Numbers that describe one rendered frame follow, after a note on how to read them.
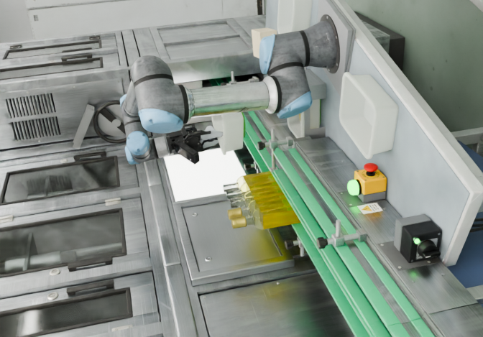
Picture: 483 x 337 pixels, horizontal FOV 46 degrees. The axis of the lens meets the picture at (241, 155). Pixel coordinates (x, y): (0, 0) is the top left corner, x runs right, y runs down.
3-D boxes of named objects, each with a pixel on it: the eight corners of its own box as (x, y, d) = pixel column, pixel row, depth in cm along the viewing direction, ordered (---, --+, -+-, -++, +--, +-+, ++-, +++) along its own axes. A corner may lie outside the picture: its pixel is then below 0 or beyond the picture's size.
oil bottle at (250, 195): (301, 195, 203) (242, 205, 199) (300, 180, 201) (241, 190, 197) (306, 202, 198) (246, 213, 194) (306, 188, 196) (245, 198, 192)
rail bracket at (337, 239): (362, 234, 153) (315, 243, 150) (364, 210, 149) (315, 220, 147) (369, 243, 149) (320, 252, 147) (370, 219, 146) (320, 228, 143)
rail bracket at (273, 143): (291, 165, 209) (258, 171, 206) (290, 123, 201) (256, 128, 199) (293, 169, 206) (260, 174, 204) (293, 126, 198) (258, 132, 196)
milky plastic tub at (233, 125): (233, 80, 211) (210, 83, 210) (248, 116, 195) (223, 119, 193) (233, 118, 223) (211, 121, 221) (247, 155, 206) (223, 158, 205)
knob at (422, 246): (433, 253, 138) (440, 261, 135) (415, 256, 137) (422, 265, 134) (435, 238, 136) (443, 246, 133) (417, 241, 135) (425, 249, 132)
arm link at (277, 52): (299, 23, 179) (256, 30, 177) (309, 62, 176) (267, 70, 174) (292, 40, 191) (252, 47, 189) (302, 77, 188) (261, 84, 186)
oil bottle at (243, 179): (291, 179, 213) (235, 189, 210) (290, 167, 211) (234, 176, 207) (295, 187, 209) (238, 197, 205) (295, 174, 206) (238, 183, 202)
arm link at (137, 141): (121, 123, 197) (126, 131, 207) (127, 154, 194) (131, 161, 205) (144, 118, 198) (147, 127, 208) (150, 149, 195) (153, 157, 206)
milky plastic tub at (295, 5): (297, 28, 224) (276, 30, 223) (302, -27, 209) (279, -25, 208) (312, 51, 212) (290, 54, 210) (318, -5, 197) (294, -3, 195)
